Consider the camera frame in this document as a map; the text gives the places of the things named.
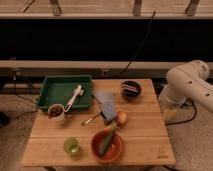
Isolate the blue-grey towel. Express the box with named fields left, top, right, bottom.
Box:
left=92, top=90, right=115, bottom=106

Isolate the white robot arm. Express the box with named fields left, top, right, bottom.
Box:
left=158, top=60, right=213, bottom=121

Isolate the green plastic tray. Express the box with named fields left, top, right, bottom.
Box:
left=37, top=75, right=92, bottom=111

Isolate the dark bowl with striped contents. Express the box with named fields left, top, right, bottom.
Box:
left=121, top=81, right=142, bottom=97

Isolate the blue sponge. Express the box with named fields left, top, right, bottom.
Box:
left=101, top=101, right=116, bottom=121

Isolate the white plastic spatula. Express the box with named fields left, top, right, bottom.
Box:
left=65, top=85, right=84, bottom=112

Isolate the orange-yellow apple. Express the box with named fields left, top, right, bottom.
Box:
left=116, top=111, right=127, bottom=125

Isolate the wooden table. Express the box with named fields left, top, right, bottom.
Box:
left=22, top=79, right=175, bottom=167

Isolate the green cucumber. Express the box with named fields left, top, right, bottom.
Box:
left=98, top=132, right=114, bottom=156

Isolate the white cup with brown contents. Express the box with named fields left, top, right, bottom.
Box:
left=47, top=104, right=65, bottom=124

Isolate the orange bowl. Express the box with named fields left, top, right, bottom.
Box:
left=91, top=131, right=124, bottom=164

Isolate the green plastic cup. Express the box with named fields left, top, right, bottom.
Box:
left=63, top=137, right=80, bottom=156

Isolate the black cable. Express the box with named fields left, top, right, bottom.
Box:
left=118, top=10, right=157, bottom=76

